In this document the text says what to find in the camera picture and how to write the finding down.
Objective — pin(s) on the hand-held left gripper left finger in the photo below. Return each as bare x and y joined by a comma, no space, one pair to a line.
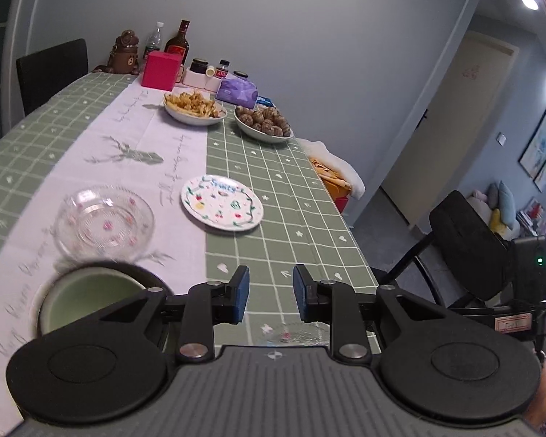
239,296

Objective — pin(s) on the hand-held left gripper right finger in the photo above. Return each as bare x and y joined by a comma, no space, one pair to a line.
302,293

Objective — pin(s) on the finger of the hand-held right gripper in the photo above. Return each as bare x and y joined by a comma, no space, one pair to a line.
473,313

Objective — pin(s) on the clear glass flower plate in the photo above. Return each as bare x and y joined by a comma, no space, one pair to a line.
291,334
104,223

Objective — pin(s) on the white fruit-painted plate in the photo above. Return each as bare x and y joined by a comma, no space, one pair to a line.
220,202

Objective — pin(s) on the orange steel bowl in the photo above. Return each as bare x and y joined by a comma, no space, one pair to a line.
132,269

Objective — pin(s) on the green ceramic bowl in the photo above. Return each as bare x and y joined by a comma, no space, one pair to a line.
91,296

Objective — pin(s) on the person's right hand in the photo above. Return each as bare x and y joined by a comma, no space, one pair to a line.
542,396

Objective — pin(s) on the yellow cushion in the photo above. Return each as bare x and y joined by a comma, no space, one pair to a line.
498,223

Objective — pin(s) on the black chair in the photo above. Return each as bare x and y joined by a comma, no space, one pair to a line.
50,77
468,246

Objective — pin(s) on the blue cushion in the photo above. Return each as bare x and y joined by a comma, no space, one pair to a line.
503,200

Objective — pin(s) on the pink plush toy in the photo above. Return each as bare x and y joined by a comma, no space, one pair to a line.
477,196

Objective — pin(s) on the red plastic stool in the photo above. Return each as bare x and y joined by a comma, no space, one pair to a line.
342,205

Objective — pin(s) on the orange plastic stool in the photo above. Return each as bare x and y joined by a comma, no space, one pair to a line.
336,191

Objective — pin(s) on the yellow patterned cloth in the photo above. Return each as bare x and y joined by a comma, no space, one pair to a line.
327,172

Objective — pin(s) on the white fluffy cloth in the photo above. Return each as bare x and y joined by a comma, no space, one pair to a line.
341,164

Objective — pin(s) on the green checked tablecloth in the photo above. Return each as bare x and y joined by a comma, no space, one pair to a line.
277,154

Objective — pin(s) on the white bowl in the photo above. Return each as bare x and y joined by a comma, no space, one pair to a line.
261,135
193,119

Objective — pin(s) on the cream door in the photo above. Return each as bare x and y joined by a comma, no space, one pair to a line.
450,123

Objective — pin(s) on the pile of taro roots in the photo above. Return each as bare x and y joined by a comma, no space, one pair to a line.
264,119

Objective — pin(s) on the blue packet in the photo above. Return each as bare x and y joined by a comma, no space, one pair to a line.
265,100

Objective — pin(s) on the pile of fried strips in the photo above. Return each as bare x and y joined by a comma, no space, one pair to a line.
193,104

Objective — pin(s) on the purple tissue pack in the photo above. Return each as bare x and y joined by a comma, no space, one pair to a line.
236,91

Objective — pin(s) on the white storage box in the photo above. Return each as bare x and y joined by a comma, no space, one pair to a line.
195,81

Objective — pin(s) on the black-lidded jar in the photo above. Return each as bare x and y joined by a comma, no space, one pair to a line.
240,74
199,66

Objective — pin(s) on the small white tube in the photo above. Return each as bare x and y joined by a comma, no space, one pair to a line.
210,71

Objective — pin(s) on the small black-capped bottle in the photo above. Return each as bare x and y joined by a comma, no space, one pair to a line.
223,69

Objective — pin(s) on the pink box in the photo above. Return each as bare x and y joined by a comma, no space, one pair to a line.
160,72

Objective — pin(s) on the dark liquor bottle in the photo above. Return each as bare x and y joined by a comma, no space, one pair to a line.
177,43

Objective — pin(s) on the brown bear bottle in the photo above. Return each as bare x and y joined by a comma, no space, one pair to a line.
123,54

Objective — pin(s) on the clear water bottle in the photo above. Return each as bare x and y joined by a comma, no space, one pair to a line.
154,41

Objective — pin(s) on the round ceiling light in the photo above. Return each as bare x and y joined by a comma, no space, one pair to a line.
530,2

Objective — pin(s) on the white light switch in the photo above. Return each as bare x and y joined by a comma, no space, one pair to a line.
502,139

